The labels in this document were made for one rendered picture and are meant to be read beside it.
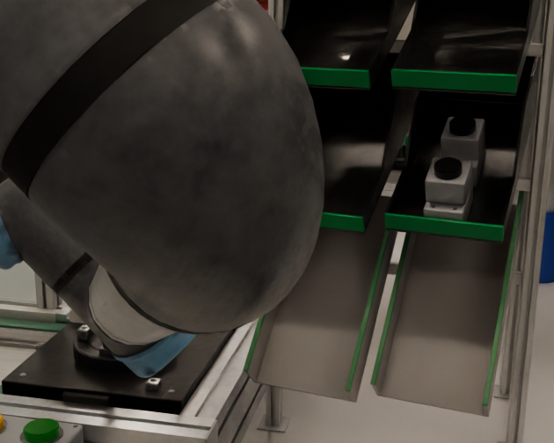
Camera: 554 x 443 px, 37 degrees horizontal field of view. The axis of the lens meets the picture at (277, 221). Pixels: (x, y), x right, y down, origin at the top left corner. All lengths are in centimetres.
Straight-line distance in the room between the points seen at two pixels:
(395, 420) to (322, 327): 25
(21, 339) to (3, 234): 67
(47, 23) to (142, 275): 10
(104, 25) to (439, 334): 80
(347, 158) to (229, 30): 77
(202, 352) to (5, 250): 51
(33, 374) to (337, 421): 42
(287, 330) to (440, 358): 19
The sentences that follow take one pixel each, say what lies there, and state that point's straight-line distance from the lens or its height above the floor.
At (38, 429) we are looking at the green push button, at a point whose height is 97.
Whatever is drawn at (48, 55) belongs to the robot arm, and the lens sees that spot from 28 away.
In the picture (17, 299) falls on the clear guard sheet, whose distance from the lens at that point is 140.
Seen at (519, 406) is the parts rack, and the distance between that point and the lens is 115.
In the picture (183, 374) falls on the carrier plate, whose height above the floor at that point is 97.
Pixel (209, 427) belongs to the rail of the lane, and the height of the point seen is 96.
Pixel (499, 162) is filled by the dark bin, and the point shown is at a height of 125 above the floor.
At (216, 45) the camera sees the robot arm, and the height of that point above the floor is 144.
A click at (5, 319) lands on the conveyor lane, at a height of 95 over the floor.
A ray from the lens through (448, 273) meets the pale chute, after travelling 106.
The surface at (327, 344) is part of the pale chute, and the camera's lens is 102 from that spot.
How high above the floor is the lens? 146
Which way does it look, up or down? 16 degrees down
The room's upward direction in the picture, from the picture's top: 1 degrees clockwise
